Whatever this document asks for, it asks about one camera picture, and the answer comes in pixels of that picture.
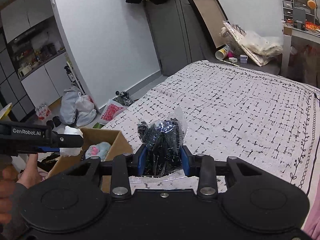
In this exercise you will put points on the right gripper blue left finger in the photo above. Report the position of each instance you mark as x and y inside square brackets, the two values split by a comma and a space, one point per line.
[140, 157]

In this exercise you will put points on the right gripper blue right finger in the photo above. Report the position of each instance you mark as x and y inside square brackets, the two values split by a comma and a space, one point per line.
[185, 155]

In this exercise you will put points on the black items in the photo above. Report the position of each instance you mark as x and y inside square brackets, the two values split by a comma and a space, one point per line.
[164, 139]

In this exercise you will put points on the grey pink mouse plush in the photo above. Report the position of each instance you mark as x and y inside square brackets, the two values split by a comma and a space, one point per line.
[99, 150]

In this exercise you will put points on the white soft cube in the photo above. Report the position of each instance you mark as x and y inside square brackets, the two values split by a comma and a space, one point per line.
[71, 141]

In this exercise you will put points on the person's left hand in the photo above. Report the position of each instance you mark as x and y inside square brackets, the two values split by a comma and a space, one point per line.
[8, 180]

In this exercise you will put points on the open cardboard box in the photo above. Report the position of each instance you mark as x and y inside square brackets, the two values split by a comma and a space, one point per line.
[92, 136]

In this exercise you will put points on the red snack package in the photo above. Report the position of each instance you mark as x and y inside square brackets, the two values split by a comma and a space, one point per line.
[42, 111]

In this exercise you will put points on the person's bare foot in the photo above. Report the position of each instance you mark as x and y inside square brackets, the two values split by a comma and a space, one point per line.
[30, 176]

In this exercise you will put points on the red white shopping bag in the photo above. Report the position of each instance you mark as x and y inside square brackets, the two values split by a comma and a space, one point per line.
[111, 110]

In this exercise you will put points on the black shoes on floor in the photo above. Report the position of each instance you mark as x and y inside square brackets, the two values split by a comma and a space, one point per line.
[123, 98]

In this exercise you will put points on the grey plastic bag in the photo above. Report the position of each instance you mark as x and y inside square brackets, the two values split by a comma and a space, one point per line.
[68, 108]

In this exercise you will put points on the white black patterned bedspread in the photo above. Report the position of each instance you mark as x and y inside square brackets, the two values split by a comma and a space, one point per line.
[264, 119]

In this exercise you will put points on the grey white cabinet unit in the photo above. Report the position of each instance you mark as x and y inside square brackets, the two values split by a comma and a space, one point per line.
[35, 66]

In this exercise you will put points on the white plastic bag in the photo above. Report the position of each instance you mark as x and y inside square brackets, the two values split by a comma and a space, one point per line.
[85, 109]

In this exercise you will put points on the paper cup on floor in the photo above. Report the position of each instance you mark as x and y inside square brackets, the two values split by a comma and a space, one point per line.
[223, 53]

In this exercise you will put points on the dark grey door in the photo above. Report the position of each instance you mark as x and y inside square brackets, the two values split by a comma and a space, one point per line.
[176, 34]

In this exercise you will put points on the clear bag with fabric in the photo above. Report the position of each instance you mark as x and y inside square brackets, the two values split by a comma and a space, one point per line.
[261, 50]

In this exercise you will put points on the pink bed sheet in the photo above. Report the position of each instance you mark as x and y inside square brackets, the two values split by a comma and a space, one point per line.
[311, 226]

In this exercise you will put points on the white desk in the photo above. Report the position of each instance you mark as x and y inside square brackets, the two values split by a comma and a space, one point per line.
[300, 58]

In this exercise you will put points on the leaning picture frame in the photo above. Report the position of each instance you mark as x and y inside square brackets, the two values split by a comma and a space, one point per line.
[211, 17]

